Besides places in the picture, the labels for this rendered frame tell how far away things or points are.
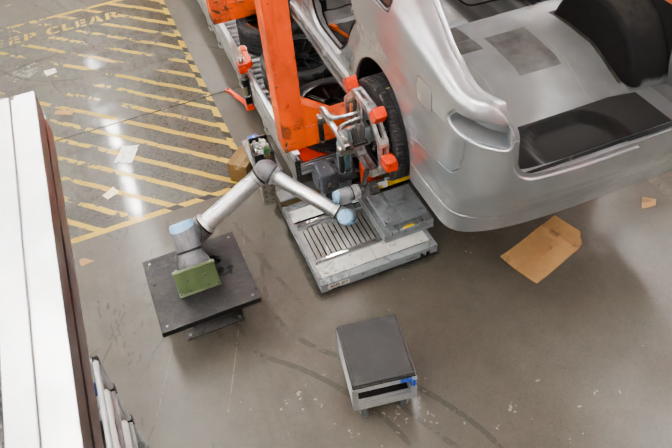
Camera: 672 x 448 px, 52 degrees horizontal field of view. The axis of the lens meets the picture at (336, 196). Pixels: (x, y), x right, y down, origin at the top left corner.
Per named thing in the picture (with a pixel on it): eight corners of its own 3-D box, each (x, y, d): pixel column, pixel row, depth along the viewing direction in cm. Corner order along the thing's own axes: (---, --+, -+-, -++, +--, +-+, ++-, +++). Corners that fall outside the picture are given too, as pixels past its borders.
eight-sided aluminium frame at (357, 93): (391, 190, 424) (389, 120, 387) (381, 194, 423) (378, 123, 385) (356, 140, 462) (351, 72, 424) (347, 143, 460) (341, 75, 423)
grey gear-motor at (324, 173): (377, 194, 495) (375, 157, 471) (322, 212, 485) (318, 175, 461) (366, 178, 507) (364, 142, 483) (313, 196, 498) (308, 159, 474)
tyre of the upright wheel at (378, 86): (444, 154, 393) (403, 50, 402) (407, 167, 388) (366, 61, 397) (412, 180, 457) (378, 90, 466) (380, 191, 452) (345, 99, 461)
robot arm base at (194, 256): (180, 270, 399) (175, 254, 399) (178, 270, 418) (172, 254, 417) (212, 259, 405) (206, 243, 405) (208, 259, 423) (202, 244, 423)
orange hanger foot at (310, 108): (377, 125, 481) (375, 84, 457) (307, 147, 470) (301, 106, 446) (367, 112, 493) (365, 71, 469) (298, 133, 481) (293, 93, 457)
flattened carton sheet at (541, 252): (589, 240, 459) (590, 236, 456) (536, 285, 436) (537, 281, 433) (551, 217, 477) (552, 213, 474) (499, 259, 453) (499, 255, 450)
